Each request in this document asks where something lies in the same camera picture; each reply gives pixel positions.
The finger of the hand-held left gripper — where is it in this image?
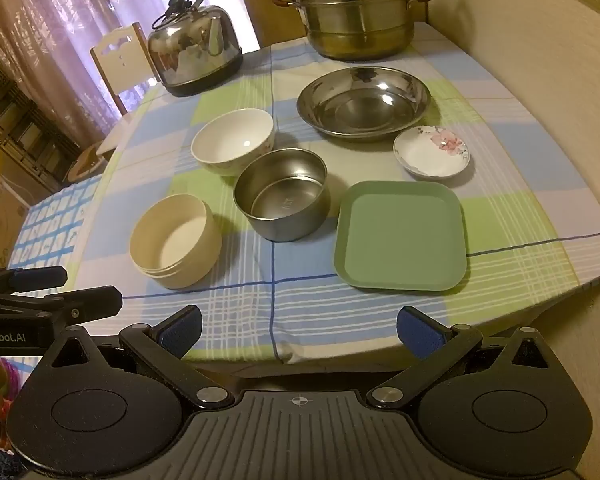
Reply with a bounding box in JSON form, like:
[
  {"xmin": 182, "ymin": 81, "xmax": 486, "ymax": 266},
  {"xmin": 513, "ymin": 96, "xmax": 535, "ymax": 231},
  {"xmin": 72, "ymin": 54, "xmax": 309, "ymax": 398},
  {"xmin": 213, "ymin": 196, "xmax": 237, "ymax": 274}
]
[
  {"xmin": 0, "ymin": 285, "xmax": 124, "ymax": 325},
  {"xmin": 0, "ymin": 266, "xmax": 69, "ymax": 292}
]

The white floral ceramic bowl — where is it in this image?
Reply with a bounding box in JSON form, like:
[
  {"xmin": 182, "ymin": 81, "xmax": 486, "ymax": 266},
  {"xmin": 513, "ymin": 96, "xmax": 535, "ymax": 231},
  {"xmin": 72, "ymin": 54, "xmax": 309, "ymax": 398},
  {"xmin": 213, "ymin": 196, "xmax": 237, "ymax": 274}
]
[{"xmin": 190, "ymin": 108, "xmax": 275, "ymax": 177}]

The small floral saucer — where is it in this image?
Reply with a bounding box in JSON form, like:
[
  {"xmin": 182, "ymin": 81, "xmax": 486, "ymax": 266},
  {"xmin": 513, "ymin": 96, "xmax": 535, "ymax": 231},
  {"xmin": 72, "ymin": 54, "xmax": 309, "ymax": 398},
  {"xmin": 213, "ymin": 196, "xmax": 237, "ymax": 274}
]
[{"xmin": 393, "ymin": 125, "xmax": 472, "ymax": 181}]

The blue white printed bedsheet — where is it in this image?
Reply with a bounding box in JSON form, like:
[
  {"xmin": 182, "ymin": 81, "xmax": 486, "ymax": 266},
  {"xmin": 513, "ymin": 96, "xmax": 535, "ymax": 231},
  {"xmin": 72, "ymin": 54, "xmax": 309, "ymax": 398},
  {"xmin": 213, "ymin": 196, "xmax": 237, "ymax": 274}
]
[{"xmin": 7, "ymin": 172, "xmax": 103, "ymax": 273}]

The steel steamer pot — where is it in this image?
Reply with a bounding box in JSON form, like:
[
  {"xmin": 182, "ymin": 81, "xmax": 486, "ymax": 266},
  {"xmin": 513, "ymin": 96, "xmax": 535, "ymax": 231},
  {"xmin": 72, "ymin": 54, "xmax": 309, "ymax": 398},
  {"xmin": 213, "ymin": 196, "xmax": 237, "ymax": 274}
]
[{"xmin": 265, "ymin": 0, "xmax": 441, "ymax": 61}]

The cardboard box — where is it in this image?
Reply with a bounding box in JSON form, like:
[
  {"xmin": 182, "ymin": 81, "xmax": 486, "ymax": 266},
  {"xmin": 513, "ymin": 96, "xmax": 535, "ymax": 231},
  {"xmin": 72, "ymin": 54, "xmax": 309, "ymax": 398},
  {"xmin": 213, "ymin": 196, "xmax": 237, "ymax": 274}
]
[{"xmin": 0, "ymin": 175, "xmax": 31, "ymax": 256}]

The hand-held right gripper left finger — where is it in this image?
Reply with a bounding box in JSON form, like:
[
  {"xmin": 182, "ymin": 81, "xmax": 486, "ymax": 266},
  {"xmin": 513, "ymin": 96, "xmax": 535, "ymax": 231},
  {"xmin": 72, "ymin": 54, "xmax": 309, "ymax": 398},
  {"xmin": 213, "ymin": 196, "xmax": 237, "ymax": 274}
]
[{"xmin": 40, "ymin": 305, "xmax": 236, "ymax": 409}]

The checked tablecloth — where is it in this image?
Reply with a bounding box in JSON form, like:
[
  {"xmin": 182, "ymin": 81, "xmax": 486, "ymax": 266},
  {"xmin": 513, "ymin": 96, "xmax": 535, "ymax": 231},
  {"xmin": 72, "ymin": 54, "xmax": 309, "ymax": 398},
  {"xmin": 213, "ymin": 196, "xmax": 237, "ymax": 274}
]
[{"xmin": 72, "ymin": 22, "xmax": 600, "ymax": 367}]

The dark folding rack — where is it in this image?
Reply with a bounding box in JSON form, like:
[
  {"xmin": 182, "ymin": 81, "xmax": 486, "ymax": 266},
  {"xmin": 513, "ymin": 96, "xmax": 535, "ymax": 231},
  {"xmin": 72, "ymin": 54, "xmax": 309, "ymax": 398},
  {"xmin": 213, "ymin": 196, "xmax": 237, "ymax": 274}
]
[{"xmin": 0, "ymin": 57, "xmax": 81, "ymax": 196}]

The steel bowl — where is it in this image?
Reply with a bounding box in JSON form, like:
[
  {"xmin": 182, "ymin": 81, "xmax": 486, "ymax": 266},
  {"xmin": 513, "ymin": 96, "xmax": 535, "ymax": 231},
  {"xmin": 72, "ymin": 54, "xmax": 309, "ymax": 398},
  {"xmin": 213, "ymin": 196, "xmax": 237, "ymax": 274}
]
[{"xmin": 233, "ymin": 148, "xmax": 329, "ymax": 243}]

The cream plastic bowl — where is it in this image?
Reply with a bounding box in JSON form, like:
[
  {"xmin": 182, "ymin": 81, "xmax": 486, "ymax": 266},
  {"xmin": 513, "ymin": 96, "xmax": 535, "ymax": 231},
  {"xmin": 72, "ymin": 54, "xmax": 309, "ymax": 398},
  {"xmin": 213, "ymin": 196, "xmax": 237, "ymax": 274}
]
[{"xmin": 129, "ymin": 193, "xmax": 223, "ymax": 290}]

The pale patterned curtain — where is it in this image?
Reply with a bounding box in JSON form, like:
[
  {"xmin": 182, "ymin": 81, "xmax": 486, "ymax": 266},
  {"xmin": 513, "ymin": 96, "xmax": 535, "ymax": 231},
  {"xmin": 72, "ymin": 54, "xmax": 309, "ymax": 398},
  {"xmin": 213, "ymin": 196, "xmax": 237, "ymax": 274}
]
[{"xmin": 0, "ymin": 0, "xmax": 258, "ymax": 151}]

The steel kettle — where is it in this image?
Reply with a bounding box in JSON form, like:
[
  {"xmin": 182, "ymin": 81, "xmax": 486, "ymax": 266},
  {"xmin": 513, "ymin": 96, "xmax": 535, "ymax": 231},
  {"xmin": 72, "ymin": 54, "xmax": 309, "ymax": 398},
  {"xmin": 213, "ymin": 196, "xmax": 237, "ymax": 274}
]
[{"xmin": 146, "ymin": 0, "xmax": 244, "ymax": 98}]

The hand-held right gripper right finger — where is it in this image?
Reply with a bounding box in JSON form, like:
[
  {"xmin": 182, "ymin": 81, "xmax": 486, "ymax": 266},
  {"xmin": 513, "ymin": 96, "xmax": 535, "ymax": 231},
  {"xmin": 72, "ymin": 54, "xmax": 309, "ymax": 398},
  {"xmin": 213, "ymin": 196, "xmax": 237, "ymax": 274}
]
[{"xmin": 366, "ymin": 305, "xmax": 556, "ymax": 409}]

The green square plate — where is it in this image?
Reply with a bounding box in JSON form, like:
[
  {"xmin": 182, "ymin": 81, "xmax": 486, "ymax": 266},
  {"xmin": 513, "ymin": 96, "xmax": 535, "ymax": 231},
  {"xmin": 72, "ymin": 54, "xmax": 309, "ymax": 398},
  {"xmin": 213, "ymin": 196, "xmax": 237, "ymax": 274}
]
[{"xmin": 333, "ymin": 180, "xmax": 468, "ymax": 293}]

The large steel plate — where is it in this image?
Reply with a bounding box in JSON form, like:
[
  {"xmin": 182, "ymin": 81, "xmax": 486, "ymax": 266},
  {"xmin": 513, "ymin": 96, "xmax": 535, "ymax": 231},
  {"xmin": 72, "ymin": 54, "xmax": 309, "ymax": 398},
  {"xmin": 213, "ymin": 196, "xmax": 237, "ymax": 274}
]
[{"xmin": 296, "ymin": 66, "xmax": 432, "ymax": 144}]

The wooden chair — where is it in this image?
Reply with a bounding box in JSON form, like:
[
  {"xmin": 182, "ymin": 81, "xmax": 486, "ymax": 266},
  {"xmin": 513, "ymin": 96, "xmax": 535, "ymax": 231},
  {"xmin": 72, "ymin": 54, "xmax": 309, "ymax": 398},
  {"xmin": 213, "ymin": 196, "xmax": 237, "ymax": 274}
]
[{"xmin": 89, "ymin": 21, "xmax": 162, "ymax": 158}]

